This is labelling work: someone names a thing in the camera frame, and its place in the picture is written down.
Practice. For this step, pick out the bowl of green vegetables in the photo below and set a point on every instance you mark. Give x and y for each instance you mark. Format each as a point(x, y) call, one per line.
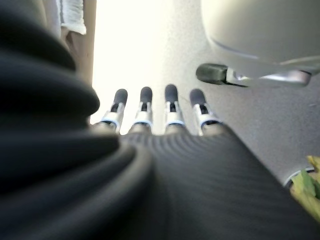
point(306, 190)

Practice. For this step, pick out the white duvet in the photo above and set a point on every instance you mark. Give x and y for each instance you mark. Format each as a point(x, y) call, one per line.
point(73, 15)

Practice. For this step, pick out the beige bedspread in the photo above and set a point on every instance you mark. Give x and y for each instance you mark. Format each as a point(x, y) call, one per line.
point(86, 55)

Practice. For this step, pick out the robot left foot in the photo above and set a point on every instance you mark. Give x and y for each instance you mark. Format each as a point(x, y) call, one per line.
point(212, 73)

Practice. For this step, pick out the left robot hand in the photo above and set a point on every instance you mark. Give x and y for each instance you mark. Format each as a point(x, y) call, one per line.
point(190, 180)

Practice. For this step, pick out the plant pot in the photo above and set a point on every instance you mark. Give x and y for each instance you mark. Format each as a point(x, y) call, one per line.
point(291, 178)

